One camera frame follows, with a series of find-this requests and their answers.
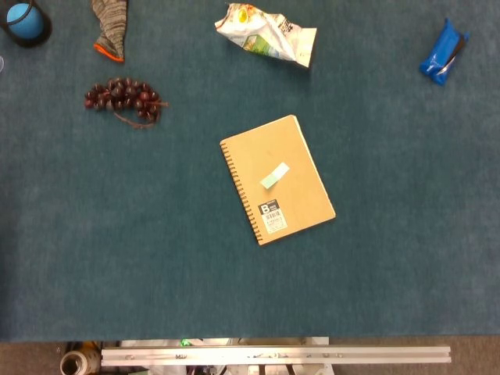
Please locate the small light blue paper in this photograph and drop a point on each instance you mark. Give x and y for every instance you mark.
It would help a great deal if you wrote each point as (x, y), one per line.
(274, 176)

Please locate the blue snack packet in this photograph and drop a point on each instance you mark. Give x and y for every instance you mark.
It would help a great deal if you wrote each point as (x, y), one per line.
(439, 54)

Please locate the tan spiral notebook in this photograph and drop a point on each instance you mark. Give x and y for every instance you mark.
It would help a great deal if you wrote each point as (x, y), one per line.
(293, 199)

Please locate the blue felt table cloth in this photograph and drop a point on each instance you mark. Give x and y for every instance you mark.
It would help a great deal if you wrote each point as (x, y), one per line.
(117, 234)

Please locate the crumpled white snack bag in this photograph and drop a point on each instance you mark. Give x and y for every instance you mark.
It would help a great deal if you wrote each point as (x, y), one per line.
(269, 35)

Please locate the bunch of dark red grapes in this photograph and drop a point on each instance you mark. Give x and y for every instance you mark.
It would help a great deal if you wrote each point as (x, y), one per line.
(125, 95)

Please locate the grey striped work glove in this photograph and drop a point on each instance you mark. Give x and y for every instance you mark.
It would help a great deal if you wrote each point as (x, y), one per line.
(111, 27)

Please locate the brown tape roll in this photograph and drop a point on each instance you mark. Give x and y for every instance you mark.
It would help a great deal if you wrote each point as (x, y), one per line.
(74, 361)

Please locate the black mesh pen holder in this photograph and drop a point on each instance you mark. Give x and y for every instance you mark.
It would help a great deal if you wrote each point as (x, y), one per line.
(46, 31)

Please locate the blue ball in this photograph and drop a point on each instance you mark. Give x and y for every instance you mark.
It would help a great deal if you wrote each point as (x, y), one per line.
(23, 21)

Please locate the aluminium profile rail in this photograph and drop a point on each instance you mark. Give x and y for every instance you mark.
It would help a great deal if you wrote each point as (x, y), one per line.
(273, 355)

